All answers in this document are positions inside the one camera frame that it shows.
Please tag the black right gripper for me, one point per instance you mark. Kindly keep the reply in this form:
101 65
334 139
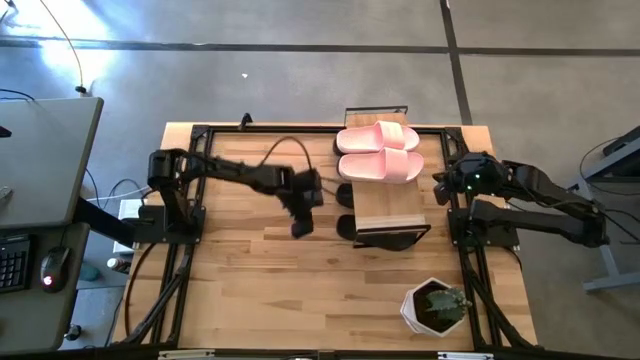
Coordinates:
455 177

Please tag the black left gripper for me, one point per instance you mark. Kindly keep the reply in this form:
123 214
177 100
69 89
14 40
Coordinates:
302 190

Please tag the pink slide sandal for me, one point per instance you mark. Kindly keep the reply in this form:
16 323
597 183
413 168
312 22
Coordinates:
375 137
380 165

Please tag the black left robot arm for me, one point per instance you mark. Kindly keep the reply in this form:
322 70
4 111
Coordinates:
235 172

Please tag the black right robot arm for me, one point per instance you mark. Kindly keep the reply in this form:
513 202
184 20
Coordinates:
550 220

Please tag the green cactus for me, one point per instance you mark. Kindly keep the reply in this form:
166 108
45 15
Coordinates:
445 302

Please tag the dark table clamp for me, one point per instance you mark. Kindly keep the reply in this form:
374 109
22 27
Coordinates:
245 121

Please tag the white plant pot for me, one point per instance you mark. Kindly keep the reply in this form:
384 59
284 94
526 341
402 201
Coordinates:
406 307

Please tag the white power strip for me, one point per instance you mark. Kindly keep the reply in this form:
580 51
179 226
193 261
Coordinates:
131 207

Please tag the grey metal side table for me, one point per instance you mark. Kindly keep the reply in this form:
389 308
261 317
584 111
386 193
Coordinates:
625 157

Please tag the black desk support beam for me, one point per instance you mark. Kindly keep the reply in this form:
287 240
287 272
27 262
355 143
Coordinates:
105 222

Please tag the teal round object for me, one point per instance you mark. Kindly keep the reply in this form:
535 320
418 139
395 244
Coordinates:
90 272

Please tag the black computer mouse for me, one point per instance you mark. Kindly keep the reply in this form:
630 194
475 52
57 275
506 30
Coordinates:
55 270

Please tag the grey desk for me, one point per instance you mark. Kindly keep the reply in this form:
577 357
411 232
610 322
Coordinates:
45 160

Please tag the black keyboard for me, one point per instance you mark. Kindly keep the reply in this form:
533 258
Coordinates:
12 265

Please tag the wooden shelf with black frame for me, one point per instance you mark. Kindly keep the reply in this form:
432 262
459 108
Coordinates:
387 205

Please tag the silver metal bracket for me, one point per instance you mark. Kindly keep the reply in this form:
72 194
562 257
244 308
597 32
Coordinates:
185 355
465 356

